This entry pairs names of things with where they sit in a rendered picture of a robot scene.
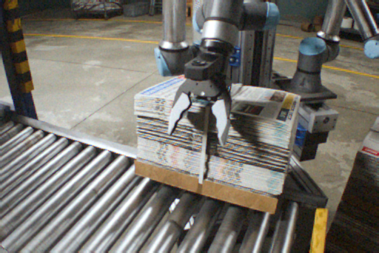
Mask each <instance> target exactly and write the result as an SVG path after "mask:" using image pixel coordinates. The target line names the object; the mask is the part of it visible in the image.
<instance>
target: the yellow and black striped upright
mask: <svg viewBox="0 0 379 253"><path fill-rule="evenodd" d="M2 2H3V8H4V14H5V18H6V19H5V20H6V24H7V30H8V31H7V32H8V35H9V40H10V46H11V50H12V54H13V60H14V63H15V67H16V74H17V76H18V80H19V86H20V90H21V92H25V93H28V92H30V91H32V90H34V87H33V81H32V76H31V73H30V72H31V71H30V65H29V63H28V58H27V51H26V47H25V42H24V36H23V35H24V34H23V29H22V26H21V19H20V18H21V17H20V13H19V7H18V1H17V0H2Z"/></svg>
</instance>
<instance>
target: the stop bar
mask: <svg viewBox="0 0 379 253"><path fill-rule="evenodd" d="M327 216H328V209H325V208H321V207H317V209H316V210H315V223H314V225H313V235H312V243H311V246H310V253H323V252H324V244H325V236H326V231H327V227H326V226H327Z"/></svg>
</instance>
